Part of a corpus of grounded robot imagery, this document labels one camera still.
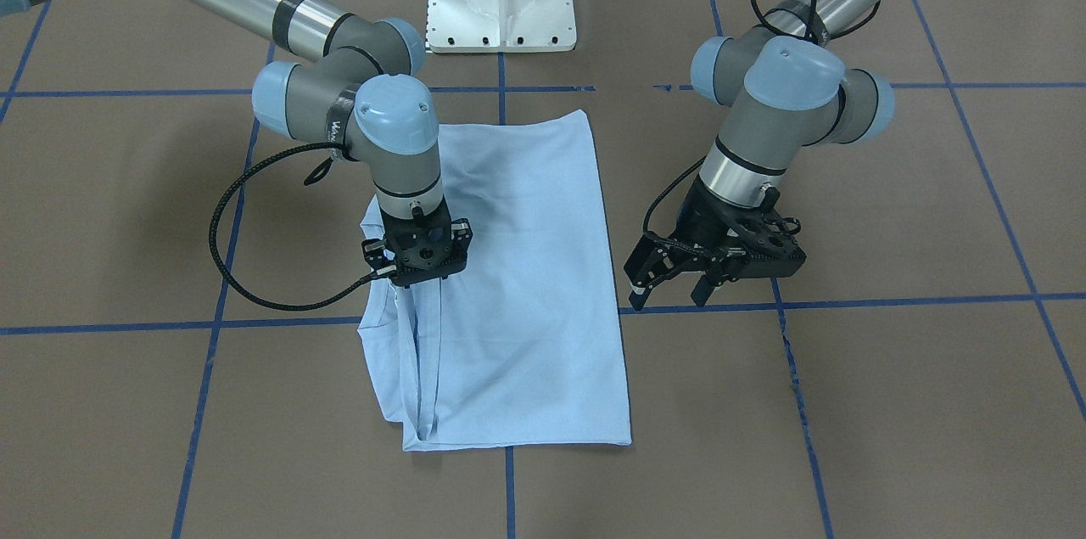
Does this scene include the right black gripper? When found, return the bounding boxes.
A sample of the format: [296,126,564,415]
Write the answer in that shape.
[363,204,473,288]

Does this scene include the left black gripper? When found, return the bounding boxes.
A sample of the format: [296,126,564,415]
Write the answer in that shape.
[624,175,807,311]

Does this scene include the light blue t-shirt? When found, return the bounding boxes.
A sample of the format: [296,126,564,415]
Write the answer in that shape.
[358,110,631,452]

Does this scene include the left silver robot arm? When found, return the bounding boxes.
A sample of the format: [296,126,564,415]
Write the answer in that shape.
[624,0,896,311]

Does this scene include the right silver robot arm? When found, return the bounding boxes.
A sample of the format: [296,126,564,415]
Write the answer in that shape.
[3,0,512,302]

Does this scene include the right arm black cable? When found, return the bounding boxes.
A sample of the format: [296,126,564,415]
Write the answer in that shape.
[209,142,383,311]

